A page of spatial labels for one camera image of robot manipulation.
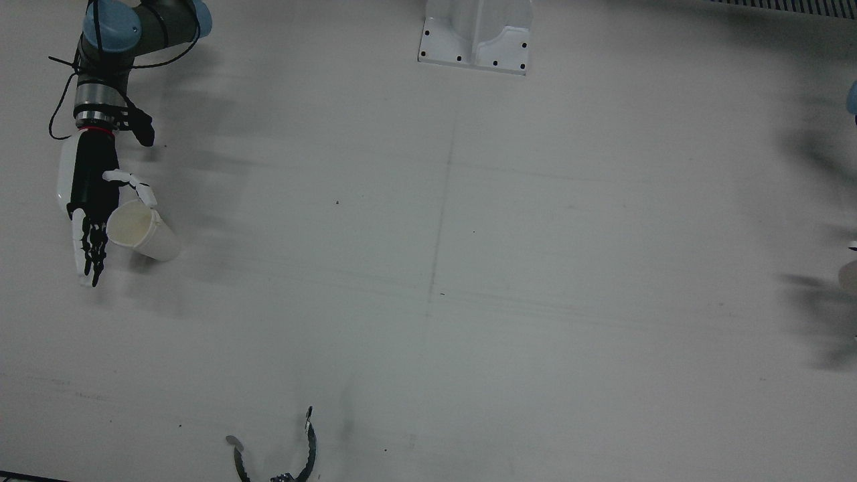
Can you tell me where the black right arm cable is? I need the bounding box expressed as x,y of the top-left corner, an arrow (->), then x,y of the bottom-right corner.
48,0 -> 202,141

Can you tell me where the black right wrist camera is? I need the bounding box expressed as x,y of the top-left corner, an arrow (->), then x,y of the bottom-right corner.
121,104 -> 156,148

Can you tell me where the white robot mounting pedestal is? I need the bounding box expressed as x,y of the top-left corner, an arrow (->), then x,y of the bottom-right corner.
418,0 -> 534,76

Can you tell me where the white paper cup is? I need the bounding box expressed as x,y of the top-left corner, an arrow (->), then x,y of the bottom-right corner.
106,199 -> 181,262

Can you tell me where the metal reacher grabber green handle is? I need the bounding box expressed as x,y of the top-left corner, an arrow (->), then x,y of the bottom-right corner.
226,406 -> 318,482

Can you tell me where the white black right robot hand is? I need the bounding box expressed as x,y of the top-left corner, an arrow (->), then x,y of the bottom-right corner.
56,127 -> 158,289

